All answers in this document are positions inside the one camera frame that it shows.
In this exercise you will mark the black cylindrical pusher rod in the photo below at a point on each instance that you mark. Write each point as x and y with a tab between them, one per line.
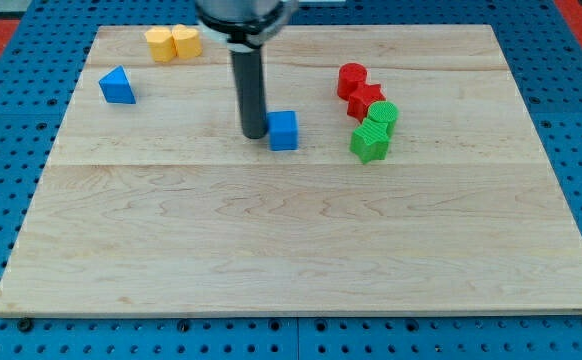
250	90

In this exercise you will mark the blue cube block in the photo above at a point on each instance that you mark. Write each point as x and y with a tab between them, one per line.
283	130

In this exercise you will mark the blue triangle block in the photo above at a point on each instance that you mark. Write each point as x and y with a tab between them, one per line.
116	87

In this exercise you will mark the yellow heart block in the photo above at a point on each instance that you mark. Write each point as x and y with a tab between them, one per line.
187	41

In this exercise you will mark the yellow pentagon block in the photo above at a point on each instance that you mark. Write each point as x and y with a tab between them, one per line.
161	44

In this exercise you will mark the red cylinder block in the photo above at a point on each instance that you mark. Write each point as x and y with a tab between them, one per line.
350	75

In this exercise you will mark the red star block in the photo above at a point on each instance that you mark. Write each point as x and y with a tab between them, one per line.
362	98

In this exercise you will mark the green star block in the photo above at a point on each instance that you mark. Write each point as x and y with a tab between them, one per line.
370	141

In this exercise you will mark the green cylinder block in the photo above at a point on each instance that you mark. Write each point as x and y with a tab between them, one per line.
384	112

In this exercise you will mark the wooden board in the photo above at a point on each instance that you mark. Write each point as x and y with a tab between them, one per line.
163	209

